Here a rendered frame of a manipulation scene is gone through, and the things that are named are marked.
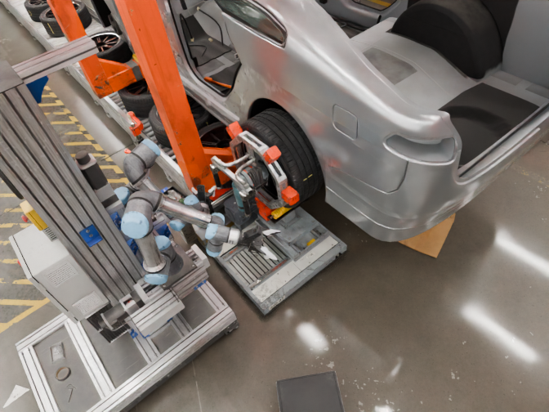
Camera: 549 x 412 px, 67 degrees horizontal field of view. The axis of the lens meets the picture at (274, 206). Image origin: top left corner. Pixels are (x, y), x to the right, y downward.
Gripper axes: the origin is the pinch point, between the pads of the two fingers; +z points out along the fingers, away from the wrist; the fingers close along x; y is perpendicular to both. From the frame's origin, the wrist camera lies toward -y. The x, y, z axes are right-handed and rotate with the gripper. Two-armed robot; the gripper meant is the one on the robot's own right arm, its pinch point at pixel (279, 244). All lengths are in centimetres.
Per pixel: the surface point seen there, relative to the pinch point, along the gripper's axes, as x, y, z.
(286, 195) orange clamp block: -52, 34, 6
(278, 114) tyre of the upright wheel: -98, 15, -9
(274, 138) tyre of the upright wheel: -77, 14, -9
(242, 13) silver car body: -122, -30, -44
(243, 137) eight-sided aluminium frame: -82, 25, -27
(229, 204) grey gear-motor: -79, 101, -24
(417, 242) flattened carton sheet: -75, 85, 125
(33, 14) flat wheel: -443, 282, -364
